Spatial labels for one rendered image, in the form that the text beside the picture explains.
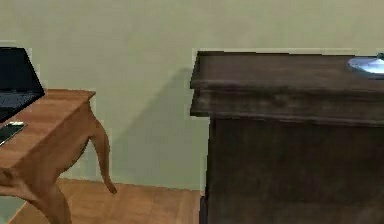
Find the dark brown wooden cabinet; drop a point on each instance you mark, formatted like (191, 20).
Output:
(283, 150)

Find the black cellphone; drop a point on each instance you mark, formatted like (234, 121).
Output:
(9, 130)

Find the brown wooden table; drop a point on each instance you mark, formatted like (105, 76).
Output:
(50, 133)

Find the black laptop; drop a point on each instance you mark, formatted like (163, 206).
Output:
(15, 80)

